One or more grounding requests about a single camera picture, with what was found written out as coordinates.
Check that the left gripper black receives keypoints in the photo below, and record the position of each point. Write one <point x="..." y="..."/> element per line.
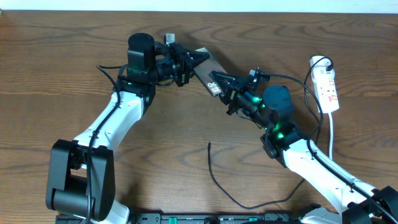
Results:
<point x="186" y="61"/>

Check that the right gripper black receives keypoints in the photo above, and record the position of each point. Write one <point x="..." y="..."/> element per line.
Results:
<point x="232" y="87"/>

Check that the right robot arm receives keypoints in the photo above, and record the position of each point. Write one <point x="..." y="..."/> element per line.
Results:
<point x="355" y="201"/>

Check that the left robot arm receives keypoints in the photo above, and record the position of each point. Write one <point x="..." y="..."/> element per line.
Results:
<point x="81" y="180"/>

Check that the black usb charger plug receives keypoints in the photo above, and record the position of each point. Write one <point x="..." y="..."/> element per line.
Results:
<point x="329" y="66"/>

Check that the white power strip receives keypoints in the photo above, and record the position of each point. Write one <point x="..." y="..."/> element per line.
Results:
<point x="324" y="84"/>

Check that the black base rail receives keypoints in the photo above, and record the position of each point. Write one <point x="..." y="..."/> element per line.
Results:
<point x="156" y="218"/>

